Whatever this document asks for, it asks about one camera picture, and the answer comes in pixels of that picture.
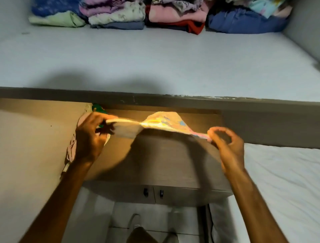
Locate person's left hand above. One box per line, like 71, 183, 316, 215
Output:
75, 112, 118, 163

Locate person's right hand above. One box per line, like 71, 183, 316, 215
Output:
207, 126, 246, 176

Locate green checkered baby pants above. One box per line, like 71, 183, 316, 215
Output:
61, 103, 93, 175

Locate green cartoon print garment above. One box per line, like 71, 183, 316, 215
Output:
92, 103, 108, 128

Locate cream yellow garment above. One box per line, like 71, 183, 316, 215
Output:
105, 111, 213, 144

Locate stack of clothes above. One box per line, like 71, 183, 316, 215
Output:
28, 0, 293, 35

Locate person's right forearm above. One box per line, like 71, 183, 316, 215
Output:
225, 169, 289, 243

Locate person's left forearm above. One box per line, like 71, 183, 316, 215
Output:
19, 156, 95, 243

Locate person's left shoe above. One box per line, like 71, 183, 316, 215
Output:
127, 213, 142, 235

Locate white bed sheet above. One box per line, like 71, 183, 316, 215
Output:
209, 143, 320, 243

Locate brown wooden bedside cabinet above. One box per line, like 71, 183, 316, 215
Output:
82, 108, 235, 208

